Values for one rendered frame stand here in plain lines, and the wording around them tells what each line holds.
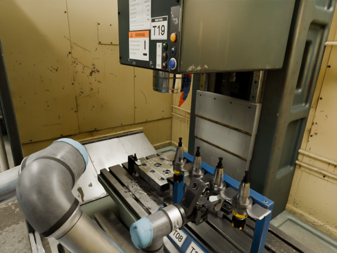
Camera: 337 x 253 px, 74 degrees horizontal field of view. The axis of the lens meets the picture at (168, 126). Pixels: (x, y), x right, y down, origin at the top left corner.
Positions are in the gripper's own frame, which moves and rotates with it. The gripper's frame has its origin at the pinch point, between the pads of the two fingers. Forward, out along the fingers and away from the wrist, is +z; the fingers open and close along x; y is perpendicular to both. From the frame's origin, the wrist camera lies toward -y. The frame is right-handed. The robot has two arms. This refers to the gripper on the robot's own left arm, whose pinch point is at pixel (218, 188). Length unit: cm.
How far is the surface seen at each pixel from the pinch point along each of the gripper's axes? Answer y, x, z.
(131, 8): -63, -44, -11
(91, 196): 56, -97, -20
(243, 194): -6.2, 11.8, -2.5
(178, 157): -4.6, -21.0, -2.7
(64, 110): 3, -145, -21
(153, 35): -53, -28, -11
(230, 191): -2.0, 4.9, 0.4
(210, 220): 30.0, -11.5, 12.1
